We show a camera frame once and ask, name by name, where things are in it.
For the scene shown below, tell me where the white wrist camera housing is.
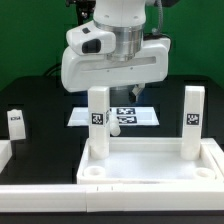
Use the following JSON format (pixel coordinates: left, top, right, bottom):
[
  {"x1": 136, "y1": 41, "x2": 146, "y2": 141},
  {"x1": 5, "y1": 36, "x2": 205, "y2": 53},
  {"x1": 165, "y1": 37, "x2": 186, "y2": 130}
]
[{"x1": 66, "y1": 21, "x2": 116, "y2": 55}]

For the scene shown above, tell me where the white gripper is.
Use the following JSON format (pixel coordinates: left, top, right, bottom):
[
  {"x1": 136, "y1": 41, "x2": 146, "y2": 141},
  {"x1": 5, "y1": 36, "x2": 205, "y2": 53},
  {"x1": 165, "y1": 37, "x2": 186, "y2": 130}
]
[{"x1": 61, "y1": 38, "x2": 170, "y2": 102}]

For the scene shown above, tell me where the white desk top tray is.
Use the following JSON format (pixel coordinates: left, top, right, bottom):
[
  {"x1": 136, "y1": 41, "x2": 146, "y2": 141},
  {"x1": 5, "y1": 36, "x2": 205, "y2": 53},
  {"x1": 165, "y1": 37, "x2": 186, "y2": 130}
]
[{"x1": 76, "y1": 137, "x2": 224, "y2": 184}]

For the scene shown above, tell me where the white right fence bar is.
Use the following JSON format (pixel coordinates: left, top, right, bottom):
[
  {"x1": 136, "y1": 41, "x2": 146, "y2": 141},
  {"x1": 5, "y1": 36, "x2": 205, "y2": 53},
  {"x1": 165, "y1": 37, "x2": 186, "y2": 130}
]
[{"x1": 207, "y1": 138, "x2": 224, "y2": 176}]

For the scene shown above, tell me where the black camera pole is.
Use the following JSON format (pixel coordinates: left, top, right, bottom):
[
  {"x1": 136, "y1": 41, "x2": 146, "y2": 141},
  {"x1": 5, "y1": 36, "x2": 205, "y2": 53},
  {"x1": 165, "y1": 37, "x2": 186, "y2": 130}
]
[{"x1": 65, "y1": 0, "x2": 96, "y2": 25}]

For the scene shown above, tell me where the white front fence bar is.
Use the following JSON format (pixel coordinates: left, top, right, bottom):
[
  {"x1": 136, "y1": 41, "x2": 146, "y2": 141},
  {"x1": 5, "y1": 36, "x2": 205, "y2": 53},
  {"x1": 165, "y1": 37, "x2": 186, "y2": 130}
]
[{"x1": 0, "y1": 183, "x2": 224, "y2": 212}]

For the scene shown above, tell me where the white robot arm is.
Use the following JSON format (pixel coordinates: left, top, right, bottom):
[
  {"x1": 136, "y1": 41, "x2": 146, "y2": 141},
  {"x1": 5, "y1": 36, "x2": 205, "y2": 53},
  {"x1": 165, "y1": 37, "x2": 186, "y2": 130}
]
[{"x1": 61, "y1": 0, "x2": 171, "y2": 101}]

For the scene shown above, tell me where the white marker sheet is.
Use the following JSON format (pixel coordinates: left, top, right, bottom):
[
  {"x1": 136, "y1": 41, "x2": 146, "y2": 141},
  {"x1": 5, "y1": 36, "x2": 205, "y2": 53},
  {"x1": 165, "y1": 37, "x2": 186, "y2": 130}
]
[{"x1": 67, "y1": 107, "x2": 159, "y2": 127}]

